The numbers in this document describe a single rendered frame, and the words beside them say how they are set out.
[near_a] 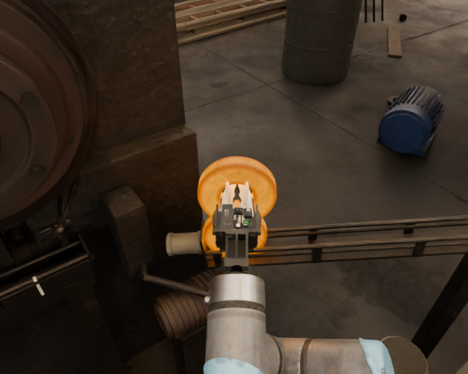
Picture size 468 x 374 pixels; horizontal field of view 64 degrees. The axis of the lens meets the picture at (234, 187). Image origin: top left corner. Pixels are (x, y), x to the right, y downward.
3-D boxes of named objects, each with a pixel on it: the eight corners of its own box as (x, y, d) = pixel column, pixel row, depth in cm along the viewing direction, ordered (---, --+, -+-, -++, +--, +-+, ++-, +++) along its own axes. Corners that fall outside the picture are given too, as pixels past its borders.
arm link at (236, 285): (263, 316, 63) (205, 315, 63) (262, 287, 65) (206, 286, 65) (267, 300, 55) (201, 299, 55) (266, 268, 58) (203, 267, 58)
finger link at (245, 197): (253, 163, 71) (255, 205, 65) (252, 181, 75) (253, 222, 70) (237, 163, 71) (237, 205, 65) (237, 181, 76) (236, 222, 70)
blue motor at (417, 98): (368, 151, 243) (382, 102, 221) (396, 114, 279) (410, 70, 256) (417, 168, 230) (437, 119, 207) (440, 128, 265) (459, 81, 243)
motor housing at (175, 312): (169, 375, 136) (146, 290, 102) (220, 342, 146) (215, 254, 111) (186, 408, 128) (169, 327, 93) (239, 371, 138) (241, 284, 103)
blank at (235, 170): (193, 158, 73) (191, 168, 70) (273, 152, 72) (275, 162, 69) (205, 216, 83) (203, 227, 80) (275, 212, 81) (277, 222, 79)
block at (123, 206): (117, 255, 107) (96, 192, 92) (143, 243, 111) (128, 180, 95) (131, 281, 101) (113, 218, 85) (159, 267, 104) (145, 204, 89)
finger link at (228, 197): (237, 163, 71) (237, 205, 65) (237, 181, 76) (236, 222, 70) (221, 163, 71) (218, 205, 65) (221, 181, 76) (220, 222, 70)
